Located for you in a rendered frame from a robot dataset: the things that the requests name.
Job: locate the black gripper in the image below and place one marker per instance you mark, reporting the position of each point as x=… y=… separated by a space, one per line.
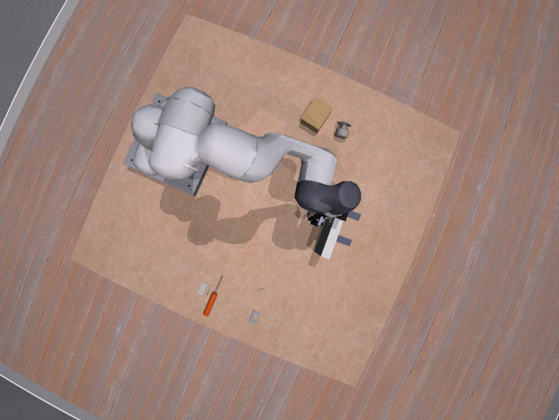
x=317 y=219

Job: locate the tan cardboard box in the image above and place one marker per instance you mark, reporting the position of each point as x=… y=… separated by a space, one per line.
x=316 y=115

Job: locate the grey door knob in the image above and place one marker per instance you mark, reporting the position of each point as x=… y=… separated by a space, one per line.
x=312 y=214
x=342 y=132

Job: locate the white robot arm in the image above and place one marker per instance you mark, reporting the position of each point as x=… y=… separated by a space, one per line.
x=179 y=134

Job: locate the orange-handled screwdriver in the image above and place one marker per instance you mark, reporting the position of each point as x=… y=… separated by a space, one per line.
x=211 y=302

